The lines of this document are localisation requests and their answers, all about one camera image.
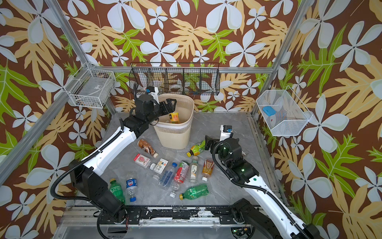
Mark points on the Pepsi bottle blue label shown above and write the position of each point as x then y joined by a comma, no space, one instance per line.
131,188

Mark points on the small clear bottle white cap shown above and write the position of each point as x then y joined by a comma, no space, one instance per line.
175,186

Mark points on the beige plastic waste bin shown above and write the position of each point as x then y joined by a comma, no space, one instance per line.
176,135

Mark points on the green yellow juice bottle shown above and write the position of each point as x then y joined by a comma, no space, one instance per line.
197,149

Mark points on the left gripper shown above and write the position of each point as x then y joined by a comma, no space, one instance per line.
170,108

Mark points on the blue object in basket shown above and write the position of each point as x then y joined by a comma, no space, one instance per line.
269,111

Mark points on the white wire basket left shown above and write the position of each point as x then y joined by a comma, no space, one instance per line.
90,87

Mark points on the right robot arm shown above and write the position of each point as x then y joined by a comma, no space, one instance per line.
275,221

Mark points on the white green label bottle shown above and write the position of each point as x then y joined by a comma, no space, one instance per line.
194,166

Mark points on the white label tea bottle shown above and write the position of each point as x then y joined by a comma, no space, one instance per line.
158,168

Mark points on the red label drink bottle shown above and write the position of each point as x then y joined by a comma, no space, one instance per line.
182,171

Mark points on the green soda bottle yellow cap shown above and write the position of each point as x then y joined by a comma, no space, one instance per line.
195,192

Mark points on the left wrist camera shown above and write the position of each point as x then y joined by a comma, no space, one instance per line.
153,91

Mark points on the amber tea bottle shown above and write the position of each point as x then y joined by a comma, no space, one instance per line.
207,169

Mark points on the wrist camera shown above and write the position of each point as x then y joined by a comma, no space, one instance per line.
153,91
225,132

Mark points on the dark green soda bottle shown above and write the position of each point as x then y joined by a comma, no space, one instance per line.
116,189

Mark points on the white mesh basket right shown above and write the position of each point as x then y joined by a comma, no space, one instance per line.
292,115

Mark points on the clear blue cap water bottle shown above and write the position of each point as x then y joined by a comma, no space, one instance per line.
168,177

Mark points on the black wire wall basket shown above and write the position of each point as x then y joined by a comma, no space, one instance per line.
177,78

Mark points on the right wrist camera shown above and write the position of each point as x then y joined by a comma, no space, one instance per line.
225,132

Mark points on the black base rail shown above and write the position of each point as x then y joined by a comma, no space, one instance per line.
226,215

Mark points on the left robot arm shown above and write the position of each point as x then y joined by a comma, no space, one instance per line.
86,175

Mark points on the guava juice bottle pink label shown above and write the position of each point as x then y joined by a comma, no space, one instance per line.
142,160

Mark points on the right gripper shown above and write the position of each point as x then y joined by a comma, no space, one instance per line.
217,144

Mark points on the brown Nescafe coffee bottle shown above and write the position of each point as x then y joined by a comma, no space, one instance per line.
147,147

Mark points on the orange juice bottle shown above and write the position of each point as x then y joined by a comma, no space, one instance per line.
174,118

